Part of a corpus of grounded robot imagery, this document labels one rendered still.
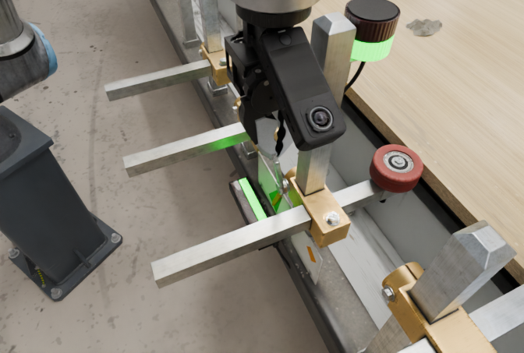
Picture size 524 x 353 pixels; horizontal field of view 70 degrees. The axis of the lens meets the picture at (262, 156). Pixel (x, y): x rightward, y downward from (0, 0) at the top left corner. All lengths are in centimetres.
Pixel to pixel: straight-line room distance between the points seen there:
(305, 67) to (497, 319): 33
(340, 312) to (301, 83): 47
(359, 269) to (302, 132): 55
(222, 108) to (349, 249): 48
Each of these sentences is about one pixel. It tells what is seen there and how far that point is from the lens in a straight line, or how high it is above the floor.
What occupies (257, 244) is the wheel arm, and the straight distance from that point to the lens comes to 59.
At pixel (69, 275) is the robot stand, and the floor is 3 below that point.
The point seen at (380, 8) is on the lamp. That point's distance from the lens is 46.
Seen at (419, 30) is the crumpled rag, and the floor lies 91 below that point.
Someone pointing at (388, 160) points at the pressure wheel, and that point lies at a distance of 65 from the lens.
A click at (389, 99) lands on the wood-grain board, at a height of 90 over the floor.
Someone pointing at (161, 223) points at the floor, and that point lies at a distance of 165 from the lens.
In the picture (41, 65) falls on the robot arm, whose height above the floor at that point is 78.
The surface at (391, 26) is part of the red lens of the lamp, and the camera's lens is 45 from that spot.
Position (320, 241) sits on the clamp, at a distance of 60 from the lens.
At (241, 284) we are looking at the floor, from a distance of 148.
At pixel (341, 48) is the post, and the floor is 114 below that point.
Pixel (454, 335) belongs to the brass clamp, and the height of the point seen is 97.
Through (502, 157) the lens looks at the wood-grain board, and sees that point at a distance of 74.
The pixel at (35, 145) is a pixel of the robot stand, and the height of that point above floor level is 60.
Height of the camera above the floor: 137
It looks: 49 degrees down
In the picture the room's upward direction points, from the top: straight up
